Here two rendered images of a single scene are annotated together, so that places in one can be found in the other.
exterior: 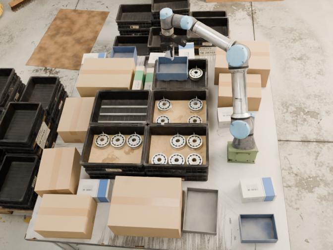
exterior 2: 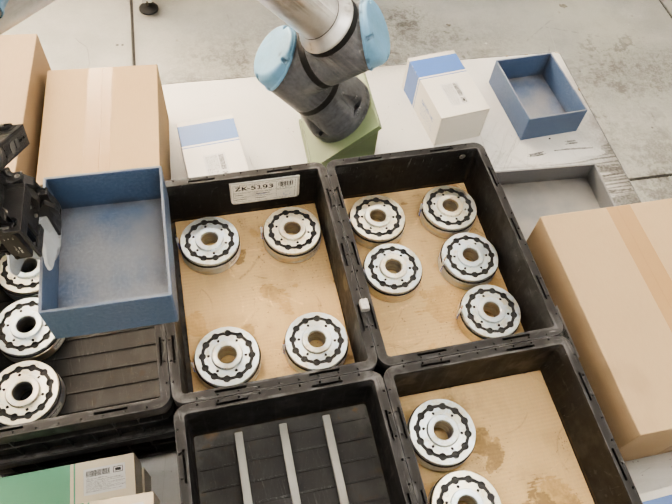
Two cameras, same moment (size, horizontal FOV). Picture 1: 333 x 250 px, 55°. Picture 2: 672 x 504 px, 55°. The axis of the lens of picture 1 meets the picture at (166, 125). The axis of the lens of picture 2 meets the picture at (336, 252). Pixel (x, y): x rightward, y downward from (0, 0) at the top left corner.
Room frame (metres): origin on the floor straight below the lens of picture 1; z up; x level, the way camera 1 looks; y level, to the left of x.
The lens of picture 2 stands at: (1.46, 0.41, 1.81)
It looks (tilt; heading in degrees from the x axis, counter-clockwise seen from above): 57 degrees down; 240
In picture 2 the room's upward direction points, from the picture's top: 7 degrees clockwise
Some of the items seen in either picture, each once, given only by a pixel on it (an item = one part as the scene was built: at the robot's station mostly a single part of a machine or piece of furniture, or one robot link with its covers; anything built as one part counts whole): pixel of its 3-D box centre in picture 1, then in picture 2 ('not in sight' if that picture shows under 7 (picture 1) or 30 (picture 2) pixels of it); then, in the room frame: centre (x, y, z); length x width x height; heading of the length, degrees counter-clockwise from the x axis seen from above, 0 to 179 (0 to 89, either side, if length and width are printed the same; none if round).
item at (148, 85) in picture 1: (149, 82); (55, 494); (1.69, 0.08, 0.79); 0.24 x 0.06 x 0.06; 168
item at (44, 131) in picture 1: (43, 134); not in sight; (1.63, 1.07, 0.41); 0.31 x 0.02 x 0.16; 167
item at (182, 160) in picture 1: (176, 160); (469, 256); (0.94, -0.03, 0.86); 0.10 x 0.10 x 0.01
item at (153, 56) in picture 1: (161, 61); not in sight; (1.93, -0.04, 0.75); 0.20 x 0.12 x 0.09; 75
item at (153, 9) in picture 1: (171, 19); not in sight; (2.94, -0.24, 0.37); 0.42 x 0.34 x 0.46; 77
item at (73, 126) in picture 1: (80, 119); not in sight; (1.44, 0.63, 0.78); 0.30 x 0.22 x 0.16; 170
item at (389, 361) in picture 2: (176, 145); (435, 244); (1.01, -0.04, 0.92); 0.40 x 0.30 x 0.02; 79
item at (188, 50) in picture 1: (186, 55); not in sight; (1.87, -0.25, 0.83); 0.20 x 0.12 x 0.09; 172
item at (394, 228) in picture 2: (194, 141); (377, 217); (1.06, -0.16, 0.86); 0.10 x 0.10 x 0.01
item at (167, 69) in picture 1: (172, 68); (110, 248); (1.50, -0.10, 1.10); 0.20 x 0.15 x 0.07; 78
